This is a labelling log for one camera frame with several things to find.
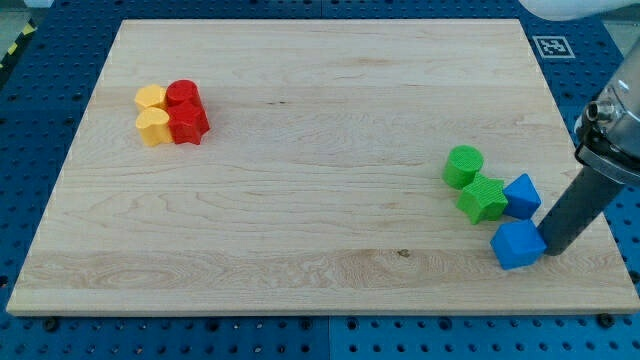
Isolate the blue triangle block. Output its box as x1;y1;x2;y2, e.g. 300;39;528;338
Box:
503;173;542;220

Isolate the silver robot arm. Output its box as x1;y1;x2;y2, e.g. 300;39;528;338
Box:
574;43;639;187

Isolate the wooden board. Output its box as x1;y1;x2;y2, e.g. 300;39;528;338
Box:
7;19;639;317

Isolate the green cylinder block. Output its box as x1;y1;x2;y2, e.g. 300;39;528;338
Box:
442;145;484;189

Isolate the red star block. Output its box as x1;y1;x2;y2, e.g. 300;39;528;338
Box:
168;102;210;145

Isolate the red cylinder block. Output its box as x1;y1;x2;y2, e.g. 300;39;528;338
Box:
166;79;202;107

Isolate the green star block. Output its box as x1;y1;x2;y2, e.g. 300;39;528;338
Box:
456;173;509;224

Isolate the yellow heart block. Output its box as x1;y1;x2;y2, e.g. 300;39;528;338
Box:
135;107;173;147

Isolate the yellow hexagon block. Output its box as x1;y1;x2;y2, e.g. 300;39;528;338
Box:
134;84;167;112

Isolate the blue cube block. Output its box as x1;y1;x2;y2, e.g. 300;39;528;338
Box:
490;219;547;270

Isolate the white fiducial marker tag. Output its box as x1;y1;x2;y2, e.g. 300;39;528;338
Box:
533;35;575;59

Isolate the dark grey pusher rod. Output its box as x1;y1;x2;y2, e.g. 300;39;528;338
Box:
537;167;623;256

